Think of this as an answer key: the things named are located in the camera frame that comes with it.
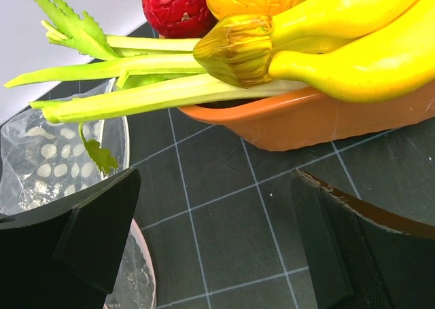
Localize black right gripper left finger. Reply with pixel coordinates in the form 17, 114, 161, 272
1, 168, 141, 308

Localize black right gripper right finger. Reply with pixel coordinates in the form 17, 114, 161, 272
290, 170, 434, 308

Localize pink-zipper zip bag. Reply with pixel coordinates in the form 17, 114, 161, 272
104, 221, 157, 309

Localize yellow banana bunch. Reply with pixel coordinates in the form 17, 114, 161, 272
193, 0, 434, 103

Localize dark red round fruit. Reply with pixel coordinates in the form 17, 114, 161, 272
141, 0, 217, 39

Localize white-dotted zip bag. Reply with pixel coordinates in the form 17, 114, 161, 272
0, 77, 132, 217

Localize black grid cutting mat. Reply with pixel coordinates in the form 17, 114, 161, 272
128, 109, 434, 308

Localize orange plastic basket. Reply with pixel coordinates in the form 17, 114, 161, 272
180, 82, 434, 151

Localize green celery stalks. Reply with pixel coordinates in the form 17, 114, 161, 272
3, 0, 307, 175

